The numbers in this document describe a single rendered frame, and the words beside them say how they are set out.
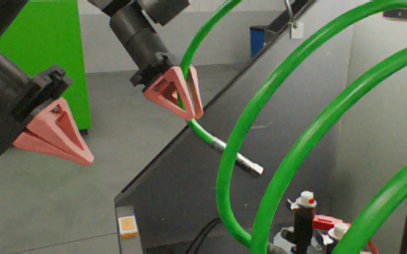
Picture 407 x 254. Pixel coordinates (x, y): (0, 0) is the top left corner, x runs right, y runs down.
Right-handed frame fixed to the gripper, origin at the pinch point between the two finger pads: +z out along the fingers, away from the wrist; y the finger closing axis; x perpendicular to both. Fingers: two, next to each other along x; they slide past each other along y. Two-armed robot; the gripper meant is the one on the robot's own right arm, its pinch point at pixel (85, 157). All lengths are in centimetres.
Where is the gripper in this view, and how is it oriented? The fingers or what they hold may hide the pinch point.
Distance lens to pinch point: 44.1
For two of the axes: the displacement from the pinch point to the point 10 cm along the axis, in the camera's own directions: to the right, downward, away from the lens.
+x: -0.2, -3.4, 9.4
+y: 7.1, -6.6, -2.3
